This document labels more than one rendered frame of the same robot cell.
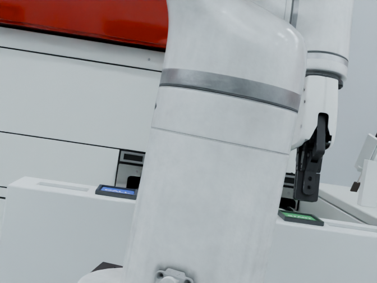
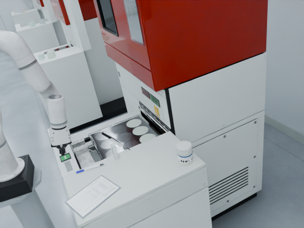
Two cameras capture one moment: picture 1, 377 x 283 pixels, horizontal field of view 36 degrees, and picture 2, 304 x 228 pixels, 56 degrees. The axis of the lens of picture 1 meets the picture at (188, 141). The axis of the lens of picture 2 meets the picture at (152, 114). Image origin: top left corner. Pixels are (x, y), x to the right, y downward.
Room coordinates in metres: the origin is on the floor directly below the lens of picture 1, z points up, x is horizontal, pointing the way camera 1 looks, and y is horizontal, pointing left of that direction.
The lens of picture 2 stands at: (0.92, -1.55, 1.87)
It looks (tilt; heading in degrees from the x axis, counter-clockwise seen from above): 30 degrees down; 73
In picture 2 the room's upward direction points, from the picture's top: 11 degrees counter-clockwise
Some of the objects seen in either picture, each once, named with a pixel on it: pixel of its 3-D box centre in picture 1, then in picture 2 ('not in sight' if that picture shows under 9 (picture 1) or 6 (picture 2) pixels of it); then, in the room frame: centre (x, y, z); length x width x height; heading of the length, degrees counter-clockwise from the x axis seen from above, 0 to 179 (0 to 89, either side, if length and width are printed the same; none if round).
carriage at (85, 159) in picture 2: not in sight; (85, 159); (0.91, -0.12, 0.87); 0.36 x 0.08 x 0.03; 93
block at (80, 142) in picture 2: not in sight; (78, 143); (0.90, 0.03, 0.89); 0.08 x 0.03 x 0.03; 3
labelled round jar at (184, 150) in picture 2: not in sight; (185, 153); (1.35, -0.57, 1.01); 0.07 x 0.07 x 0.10
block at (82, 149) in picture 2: not in sight; (81, 149); (0.90, -0.05, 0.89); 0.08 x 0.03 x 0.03; 3
